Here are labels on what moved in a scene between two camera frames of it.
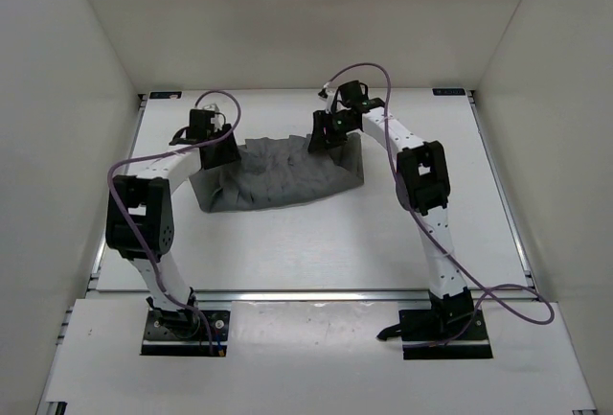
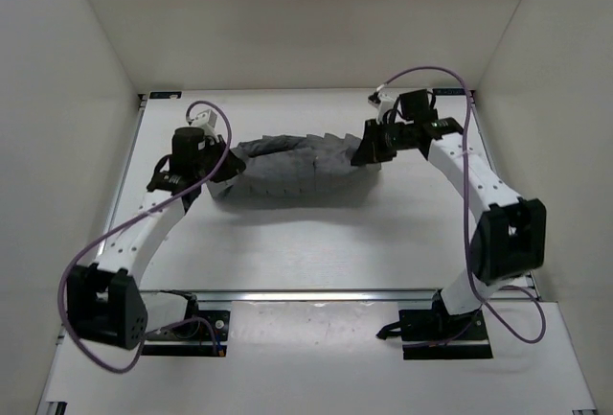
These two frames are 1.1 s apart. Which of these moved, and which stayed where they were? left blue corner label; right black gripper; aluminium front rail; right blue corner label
Moved: right black gripper
Stayed: left blue corner label; right blue corner label; aluminium front rail
